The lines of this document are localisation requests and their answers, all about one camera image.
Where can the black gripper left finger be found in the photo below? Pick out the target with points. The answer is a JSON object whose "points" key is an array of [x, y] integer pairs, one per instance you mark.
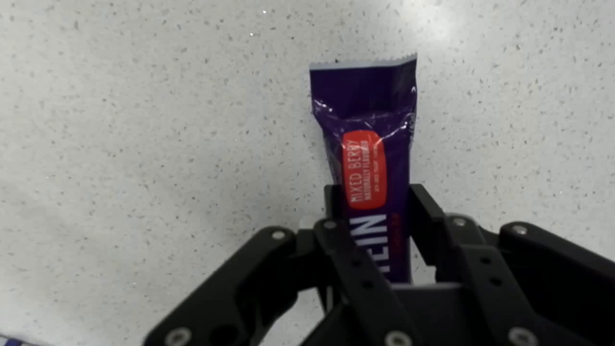
{"points": [[243, 280]]}

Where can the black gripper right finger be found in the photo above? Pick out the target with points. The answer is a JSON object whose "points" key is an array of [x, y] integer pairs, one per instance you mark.
{"points": [[550, 280]]}

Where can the purple snack bar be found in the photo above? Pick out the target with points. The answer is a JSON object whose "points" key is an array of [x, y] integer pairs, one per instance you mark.
{"points": [[366, 115]]}

